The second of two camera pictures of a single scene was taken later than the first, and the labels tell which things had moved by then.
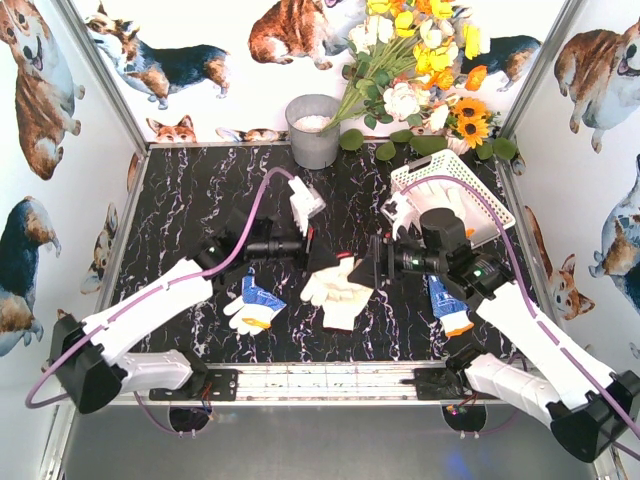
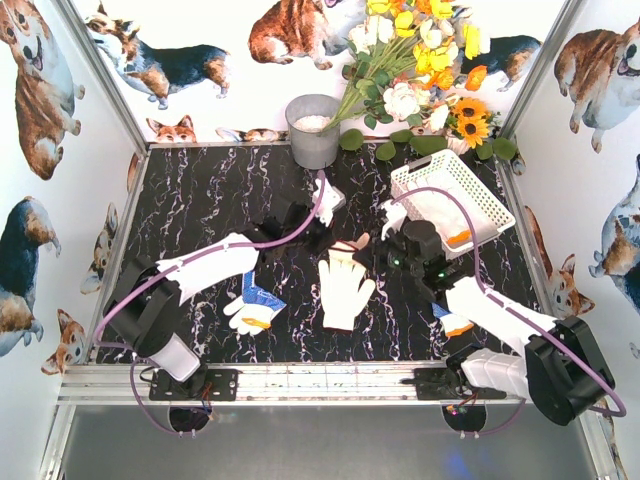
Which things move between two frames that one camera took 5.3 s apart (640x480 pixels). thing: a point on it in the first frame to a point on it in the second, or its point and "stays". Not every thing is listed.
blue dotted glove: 253,312 stays
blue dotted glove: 452,312 stays
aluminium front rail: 305,385 stays
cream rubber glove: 331,289 to 343,250
